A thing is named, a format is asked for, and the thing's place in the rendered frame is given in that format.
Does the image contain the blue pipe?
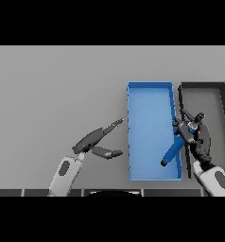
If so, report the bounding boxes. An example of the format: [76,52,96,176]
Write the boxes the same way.
[160,112,206,167]

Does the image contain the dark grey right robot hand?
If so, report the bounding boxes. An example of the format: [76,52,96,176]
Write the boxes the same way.
[172,108,215,171]

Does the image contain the dark grey bin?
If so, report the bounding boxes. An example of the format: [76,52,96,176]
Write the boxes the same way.
[178,81,225,181]

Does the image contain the blue bin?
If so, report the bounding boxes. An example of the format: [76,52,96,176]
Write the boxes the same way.
[127,81,183,182]

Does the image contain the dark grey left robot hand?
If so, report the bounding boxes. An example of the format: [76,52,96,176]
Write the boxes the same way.
[71,117,125,160]

